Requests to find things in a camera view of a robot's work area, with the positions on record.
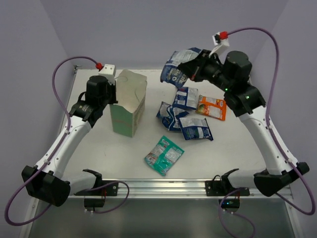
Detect aluminium mounting rail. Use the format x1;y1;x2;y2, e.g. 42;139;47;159
66;177;293;199

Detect dark blue snack packet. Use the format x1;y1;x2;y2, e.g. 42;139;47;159
178;118;213;141

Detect green paper gift bag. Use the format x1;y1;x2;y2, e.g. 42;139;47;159
110;69;147;137

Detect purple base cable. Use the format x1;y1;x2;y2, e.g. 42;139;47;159
217;188;256;238
84;180;130;215

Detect blue white snack packet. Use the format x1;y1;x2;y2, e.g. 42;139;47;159
160;47;202;88
172;87;198;110
156;102;189;131

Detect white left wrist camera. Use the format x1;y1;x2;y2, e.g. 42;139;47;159
99;64;116;84

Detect black left base bracket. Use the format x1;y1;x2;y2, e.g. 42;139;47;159
98;180;119;198

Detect black right base bracket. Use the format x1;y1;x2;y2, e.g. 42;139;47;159
205;180;250;197

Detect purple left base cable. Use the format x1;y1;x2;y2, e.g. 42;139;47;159
84;180;130;215

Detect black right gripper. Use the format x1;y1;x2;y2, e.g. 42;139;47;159
178;49;234;93

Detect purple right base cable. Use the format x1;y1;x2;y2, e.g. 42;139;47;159
217;188;256;238

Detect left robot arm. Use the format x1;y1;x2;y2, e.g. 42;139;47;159
21;58;118;207

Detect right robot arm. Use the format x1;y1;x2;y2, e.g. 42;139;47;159
177;50;309;197

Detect black base bracket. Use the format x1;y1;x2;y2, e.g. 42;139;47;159
98;180;119;198
205;180;250;197

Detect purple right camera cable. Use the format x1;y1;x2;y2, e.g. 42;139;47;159
219;26;317;215

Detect green snack packet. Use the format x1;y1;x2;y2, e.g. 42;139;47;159
144;136;184;176

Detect orange snack packet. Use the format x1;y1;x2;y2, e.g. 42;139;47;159
196;95;227;121

